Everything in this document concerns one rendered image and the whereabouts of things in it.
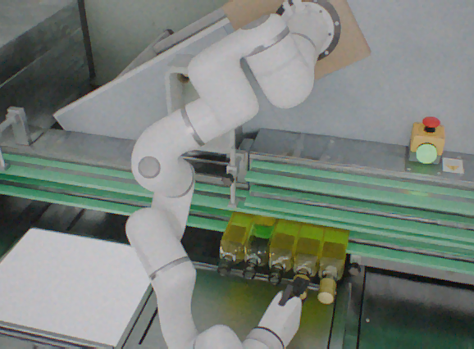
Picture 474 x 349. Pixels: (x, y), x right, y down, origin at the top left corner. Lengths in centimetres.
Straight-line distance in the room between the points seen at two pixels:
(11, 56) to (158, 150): 101
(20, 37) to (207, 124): 108
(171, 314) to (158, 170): 28
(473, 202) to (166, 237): 68
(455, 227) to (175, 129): 69
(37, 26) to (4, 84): 26
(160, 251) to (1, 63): 106
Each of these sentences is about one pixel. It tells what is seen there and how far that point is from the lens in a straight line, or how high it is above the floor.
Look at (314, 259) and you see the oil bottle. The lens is 128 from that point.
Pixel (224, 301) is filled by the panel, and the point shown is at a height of 111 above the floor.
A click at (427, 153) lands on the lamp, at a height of 85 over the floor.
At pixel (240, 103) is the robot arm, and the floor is 111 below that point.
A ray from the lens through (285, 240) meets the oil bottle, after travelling 131.
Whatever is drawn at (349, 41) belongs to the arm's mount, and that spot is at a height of 77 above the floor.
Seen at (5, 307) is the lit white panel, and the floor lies 127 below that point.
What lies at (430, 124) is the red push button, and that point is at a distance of 137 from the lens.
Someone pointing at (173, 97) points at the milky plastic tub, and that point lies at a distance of 143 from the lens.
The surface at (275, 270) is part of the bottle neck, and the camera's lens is 126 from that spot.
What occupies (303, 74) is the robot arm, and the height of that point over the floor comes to 106.
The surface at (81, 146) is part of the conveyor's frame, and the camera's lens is 164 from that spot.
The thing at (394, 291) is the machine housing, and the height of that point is 94.
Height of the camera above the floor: 201
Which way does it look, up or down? 52 degrees down
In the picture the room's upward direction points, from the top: 155 degrees counter-clockwise
